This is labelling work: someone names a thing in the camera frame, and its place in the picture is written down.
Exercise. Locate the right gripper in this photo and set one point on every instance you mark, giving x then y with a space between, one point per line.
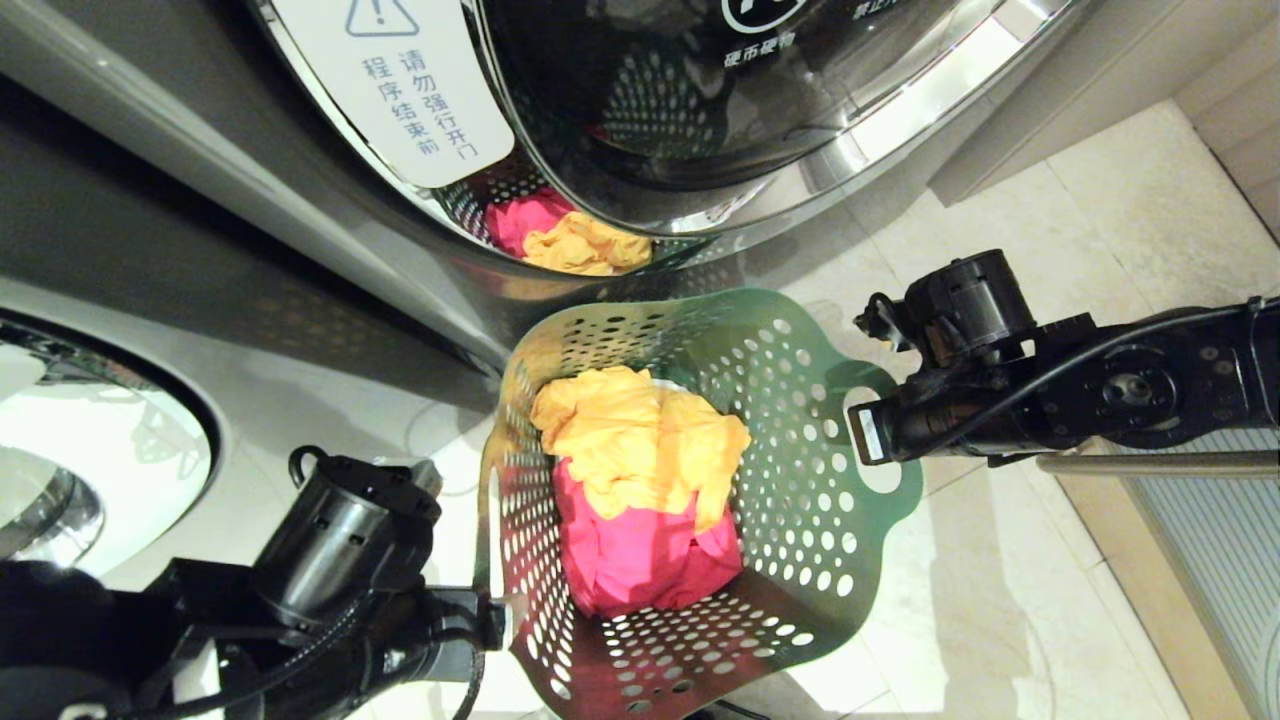
930 425

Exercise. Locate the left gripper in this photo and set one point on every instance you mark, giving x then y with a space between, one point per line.
450 635

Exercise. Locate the green perforated laundry basket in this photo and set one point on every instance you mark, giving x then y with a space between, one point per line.
800 560

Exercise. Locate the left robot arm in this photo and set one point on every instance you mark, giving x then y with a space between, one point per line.
330 550

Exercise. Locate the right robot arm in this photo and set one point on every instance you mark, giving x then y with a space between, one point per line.
1130 390

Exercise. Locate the round glass washer door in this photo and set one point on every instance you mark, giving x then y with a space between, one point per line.
100 440
700 100

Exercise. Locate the pink cloth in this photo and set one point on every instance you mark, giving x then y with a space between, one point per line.
640 570

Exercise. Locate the grey metal bar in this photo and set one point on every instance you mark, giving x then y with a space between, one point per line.
1160 464

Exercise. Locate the yellow cloth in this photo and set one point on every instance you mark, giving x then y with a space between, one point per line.
630 430

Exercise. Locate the grey ribbed panel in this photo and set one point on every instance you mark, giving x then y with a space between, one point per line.
1220 560

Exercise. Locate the grey washing machine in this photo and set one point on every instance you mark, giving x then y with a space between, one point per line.
200 250

